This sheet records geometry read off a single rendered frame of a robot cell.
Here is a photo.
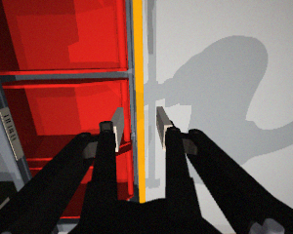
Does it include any yellow bar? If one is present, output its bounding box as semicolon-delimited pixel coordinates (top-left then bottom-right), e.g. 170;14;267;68
133;0;146;203

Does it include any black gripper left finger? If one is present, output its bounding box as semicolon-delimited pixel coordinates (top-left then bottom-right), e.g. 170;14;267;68
0;107;124;234

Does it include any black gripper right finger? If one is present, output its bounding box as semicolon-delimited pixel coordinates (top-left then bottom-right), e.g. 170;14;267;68
156;106;293;234

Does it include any red open bin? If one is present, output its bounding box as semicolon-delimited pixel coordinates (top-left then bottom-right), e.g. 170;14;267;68
2;78;131;161
0;0;128;75
27;142;134;218

